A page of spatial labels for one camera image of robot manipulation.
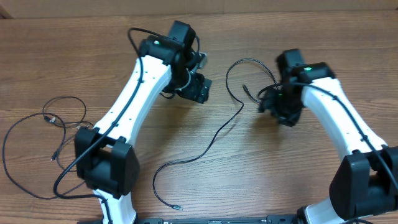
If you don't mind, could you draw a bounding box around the black braided silver-tip cable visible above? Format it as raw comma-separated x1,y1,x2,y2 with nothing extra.
152,58,279,212

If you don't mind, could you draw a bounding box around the thick black cable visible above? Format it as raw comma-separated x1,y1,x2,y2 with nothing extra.
2,112,86,200

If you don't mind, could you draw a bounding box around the thin black USB cable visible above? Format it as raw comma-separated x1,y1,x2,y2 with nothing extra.
42,95,94,172

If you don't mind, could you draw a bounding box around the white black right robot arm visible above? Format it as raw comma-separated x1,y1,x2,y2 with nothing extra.
258,49,397,223

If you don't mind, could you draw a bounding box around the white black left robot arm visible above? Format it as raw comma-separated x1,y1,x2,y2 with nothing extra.
74,21,211,223

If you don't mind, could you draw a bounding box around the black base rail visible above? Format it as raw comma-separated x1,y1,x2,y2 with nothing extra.
133,215,302,224

